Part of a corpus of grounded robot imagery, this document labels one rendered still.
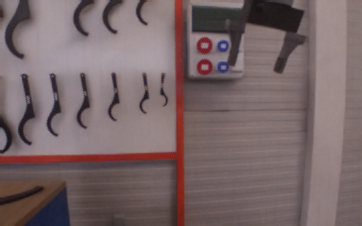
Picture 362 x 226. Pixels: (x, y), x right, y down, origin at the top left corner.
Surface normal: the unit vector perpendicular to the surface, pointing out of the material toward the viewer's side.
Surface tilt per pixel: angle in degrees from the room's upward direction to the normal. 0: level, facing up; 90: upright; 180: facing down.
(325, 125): 90
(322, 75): 90
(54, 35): 90
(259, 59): 90
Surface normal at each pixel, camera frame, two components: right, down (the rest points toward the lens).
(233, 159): 0.11, 0.07
